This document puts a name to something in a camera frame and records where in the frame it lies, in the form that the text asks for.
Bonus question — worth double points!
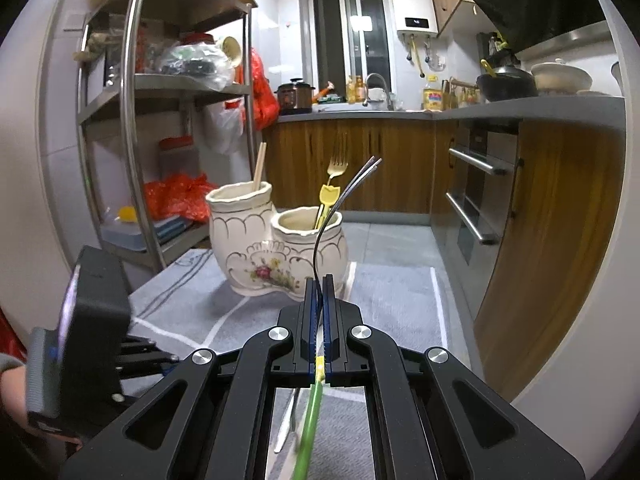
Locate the white water heater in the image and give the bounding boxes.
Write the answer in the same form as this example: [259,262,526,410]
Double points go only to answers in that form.
[392,0,438,37]

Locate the silver metal fork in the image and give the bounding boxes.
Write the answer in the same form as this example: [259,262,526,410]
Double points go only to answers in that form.
[273,156,382,454]

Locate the window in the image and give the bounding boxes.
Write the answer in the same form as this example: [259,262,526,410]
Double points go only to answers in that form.
[308,0,394,101]

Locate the grey striped table cloth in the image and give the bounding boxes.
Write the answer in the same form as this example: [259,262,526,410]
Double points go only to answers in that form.
[121,248,474,480]

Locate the black wok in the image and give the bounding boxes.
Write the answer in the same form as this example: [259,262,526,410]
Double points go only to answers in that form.
[476,58,538,102]

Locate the clear plastic bag on shelf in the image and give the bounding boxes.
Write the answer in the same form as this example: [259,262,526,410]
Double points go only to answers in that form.
[155,42,235,90]

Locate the gold metal fork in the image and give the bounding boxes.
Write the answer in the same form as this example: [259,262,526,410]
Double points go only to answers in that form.
[313,131,350,229]

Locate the metal shelving rack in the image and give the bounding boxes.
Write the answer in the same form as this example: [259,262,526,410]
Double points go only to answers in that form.
[77,0,253,272]

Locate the white ceramic pot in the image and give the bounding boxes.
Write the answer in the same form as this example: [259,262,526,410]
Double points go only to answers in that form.
[530,58,592,94]

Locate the chrome faucet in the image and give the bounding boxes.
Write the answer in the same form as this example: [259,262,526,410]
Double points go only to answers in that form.
[362,73,395,110]

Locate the white ceramic utensil holder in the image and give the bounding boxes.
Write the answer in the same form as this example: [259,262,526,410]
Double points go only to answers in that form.
[205,181,348,299]

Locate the yellow item on shelf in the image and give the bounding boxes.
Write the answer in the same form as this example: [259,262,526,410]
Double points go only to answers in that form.
[117,206,138,223]

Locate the red plastic bag lower shelf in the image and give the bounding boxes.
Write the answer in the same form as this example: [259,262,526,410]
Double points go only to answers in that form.
[143,174,217,223]

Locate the built-in oven with handles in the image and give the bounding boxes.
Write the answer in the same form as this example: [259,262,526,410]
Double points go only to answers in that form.
[431,119,518,316]

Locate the person's left hand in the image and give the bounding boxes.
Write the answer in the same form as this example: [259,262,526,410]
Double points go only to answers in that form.
[1,366,82,448]

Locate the red plastic bag hanging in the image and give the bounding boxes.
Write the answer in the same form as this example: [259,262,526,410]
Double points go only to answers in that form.
[250,48,280,130]

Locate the yellow oil bottle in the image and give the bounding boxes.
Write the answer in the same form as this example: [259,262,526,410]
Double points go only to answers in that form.
[422,74,442,112]

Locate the yellow green plastic spoon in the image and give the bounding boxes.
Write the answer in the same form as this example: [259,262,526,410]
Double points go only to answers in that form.
[292,356,326,480]

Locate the wooden chopstick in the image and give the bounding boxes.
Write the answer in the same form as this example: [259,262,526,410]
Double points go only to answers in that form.
[252,141,267,192]

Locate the black rice cooker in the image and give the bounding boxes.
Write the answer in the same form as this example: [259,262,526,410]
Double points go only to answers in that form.
[276,78,314,115]

